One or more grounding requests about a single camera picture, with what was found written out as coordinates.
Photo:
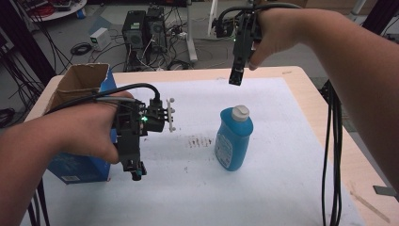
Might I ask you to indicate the white box device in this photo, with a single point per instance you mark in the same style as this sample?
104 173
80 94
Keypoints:
100 39

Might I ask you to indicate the blue cardboard box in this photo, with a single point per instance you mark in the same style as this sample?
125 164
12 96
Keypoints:
83 81

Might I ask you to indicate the person's left hand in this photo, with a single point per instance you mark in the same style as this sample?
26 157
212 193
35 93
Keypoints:
87 128

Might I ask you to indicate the black computer tower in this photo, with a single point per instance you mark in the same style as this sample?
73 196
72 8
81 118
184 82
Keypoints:
134 29
156 29

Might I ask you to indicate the round white table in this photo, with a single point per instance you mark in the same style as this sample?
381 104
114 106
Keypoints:
67 11

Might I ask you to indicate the black metal post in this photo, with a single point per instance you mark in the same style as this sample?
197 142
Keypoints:
25 40

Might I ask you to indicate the person's right hand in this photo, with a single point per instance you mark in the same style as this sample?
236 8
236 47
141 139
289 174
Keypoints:
279 34

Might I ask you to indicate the blue bottle with white cap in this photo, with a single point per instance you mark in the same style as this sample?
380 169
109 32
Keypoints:
233 138

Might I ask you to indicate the grey tape piece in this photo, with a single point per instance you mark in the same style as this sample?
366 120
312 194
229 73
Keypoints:
384 190

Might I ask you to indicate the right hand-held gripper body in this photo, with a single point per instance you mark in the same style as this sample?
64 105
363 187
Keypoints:
244 34

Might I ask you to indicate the white metal stand leg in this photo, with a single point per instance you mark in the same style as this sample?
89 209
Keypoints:
190 34

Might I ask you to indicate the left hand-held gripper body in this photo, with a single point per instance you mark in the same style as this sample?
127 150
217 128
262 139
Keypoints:
130 138

